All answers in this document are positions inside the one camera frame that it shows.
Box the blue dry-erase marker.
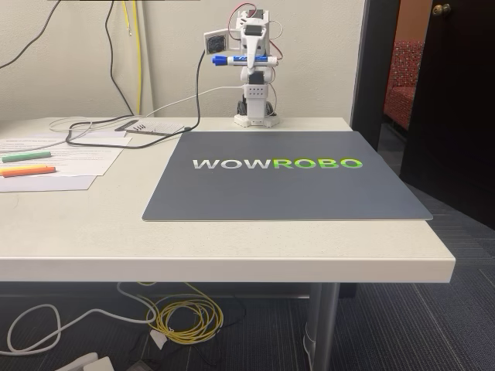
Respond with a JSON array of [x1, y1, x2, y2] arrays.
[[210, 54, 278, 67]]

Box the green marker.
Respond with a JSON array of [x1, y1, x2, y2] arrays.
[[1, 151, 53, 163]]

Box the orange marker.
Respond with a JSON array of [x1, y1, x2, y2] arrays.
[[1, 166, 57, 179]]

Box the red patterned chair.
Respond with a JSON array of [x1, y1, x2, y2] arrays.
[[383, 38, 425, 129]]

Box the grey WOWROBO mat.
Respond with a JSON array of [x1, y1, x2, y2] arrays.
[[142, 130, 433, 223]]

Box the dark door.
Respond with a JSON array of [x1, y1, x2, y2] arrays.
[[400, 0, 495, 232]]

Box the white paper sheet with text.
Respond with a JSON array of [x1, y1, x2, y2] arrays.
[[0, 143, 127, 177]]

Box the grey metal table leg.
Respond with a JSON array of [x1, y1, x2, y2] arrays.
[[308, 282, 341, 371]]

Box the white power strip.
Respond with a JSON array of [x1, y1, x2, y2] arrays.
[[49, 351, 114, 371]]

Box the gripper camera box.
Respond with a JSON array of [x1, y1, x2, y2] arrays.
[[203, 27, 241, 55]]

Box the black camera cable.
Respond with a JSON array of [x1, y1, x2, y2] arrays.
[[65, 49, 206, 149]]

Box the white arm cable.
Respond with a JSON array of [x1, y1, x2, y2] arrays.
[[49, 85, 248, 134]]

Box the dark door frame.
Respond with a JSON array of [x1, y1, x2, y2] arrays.
[[350, 0, 401, 129]]

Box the thin yellow cable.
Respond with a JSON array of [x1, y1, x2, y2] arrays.
[[121, 0, 142, 115]]

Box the black wall cable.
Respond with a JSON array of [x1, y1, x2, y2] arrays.
[[106, 0, 137, 117], [0, 0, 63, 71]]

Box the coiled yellow cable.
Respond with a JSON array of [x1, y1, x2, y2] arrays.
[[137, 281, 225, 345]]

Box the thick white cable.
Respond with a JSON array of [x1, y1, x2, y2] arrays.
[[6, 281, 156, 355]]

